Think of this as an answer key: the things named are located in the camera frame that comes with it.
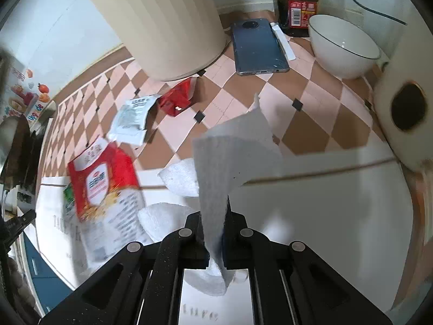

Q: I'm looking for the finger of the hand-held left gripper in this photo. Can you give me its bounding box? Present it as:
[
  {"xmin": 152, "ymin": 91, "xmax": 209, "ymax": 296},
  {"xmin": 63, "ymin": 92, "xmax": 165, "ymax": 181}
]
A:
[{"xmin": 0, "ymin": 209, "xmax": 37, "ymax": 246}]

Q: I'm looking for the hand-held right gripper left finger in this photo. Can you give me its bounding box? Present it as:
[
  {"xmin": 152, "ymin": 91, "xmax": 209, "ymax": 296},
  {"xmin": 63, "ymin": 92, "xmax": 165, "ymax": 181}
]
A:
[{"xmin": 40, "ymin": 212, "xmax": 211, "ymax": 325}]

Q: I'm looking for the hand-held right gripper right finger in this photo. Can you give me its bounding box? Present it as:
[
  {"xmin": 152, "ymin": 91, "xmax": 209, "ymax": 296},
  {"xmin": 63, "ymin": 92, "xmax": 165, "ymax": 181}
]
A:
[{"xmin": 221, "ymin": 197, "xmax": 395, "ymax": 325}]

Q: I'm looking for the white paper towel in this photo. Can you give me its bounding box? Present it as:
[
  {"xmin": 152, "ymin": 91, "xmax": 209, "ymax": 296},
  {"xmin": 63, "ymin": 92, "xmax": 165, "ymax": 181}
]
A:
[{"xmin": 192, "ymin": 93, "xmax": 285, "ymax": 297}]

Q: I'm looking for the crumpled white tissue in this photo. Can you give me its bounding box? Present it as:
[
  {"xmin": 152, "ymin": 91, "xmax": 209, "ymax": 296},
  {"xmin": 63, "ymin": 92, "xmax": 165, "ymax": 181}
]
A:
[
  {"xmin": 137, "ymin": 203, "xmax": 191, "ymax": 244},
  {"xmin": 158, "ymin": 158, "xmax": 201, "ymax": 197}
]

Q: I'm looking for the white printed paper sheet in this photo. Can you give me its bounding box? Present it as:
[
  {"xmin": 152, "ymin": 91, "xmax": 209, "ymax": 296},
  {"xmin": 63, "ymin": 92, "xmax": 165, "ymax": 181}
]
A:
[{"xmin": 33, "ymin": 175, "xmax": 102, "ymax": 292}]

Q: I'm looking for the dark metal appliance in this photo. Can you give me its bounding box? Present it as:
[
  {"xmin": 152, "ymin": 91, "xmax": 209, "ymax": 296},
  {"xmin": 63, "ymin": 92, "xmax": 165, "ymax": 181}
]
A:
[{"xmin": 0, "ymin": 114, "xmax": 46, "ymax": 192}]

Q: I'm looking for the red and white snack bag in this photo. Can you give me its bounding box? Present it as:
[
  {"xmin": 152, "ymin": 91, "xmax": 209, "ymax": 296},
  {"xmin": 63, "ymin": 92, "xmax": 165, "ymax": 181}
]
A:
[{"xmin": 67, "ymin": 136, "xmax": 153, "ymax": 264}]

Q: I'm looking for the white printed sachet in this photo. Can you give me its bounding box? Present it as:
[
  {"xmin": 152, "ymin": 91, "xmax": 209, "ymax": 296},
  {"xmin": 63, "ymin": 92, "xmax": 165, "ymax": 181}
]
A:
[{"xmin": 107, "ymin": 94, "xmax": 162, "ymax": 146}]

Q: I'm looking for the colourful printed box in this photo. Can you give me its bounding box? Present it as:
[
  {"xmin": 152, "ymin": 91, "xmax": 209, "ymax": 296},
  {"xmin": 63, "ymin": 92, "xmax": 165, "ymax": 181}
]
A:
[{"xmin": 0, "ymin": 59, "xmax": 57, "ymax": 127}]

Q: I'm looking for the red crumpled wrapper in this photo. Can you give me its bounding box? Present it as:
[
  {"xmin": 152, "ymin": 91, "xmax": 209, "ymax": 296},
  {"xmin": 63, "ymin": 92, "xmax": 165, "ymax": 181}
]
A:
[{"xmin": 159, "ymin": 77, "xmax": 199, "ymax": 118}]

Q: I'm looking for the checkered tablecloth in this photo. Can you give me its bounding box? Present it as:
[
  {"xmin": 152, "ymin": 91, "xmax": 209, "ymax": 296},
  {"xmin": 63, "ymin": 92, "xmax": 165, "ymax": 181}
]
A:
[{"xmin": 41, "ymin": 8, "xmax": 400, "ymax": 190}]

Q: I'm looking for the blue smartphone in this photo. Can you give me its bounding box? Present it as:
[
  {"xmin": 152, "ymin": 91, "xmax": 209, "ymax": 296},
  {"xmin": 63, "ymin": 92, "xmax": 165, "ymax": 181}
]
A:
[{"xmin": 231, "ymin": 18, "xmax": 290, "ymax": 76}]

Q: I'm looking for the cream ribbed bin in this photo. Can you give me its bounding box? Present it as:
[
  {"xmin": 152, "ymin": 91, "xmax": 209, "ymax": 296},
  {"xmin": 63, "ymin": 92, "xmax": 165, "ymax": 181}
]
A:
[{"xmin": 86, "ymin": 0, "xmax": 228, "ymax": 82}]

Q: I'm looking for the white bowl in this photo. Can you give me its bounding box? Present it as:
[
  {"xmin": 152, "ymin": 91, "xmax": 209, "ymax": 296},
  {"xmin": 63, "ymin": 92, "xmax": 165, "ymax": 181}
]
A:
[{"xmin": 307, "ymin": 14, "xmax": 382, "ymax": 80}]

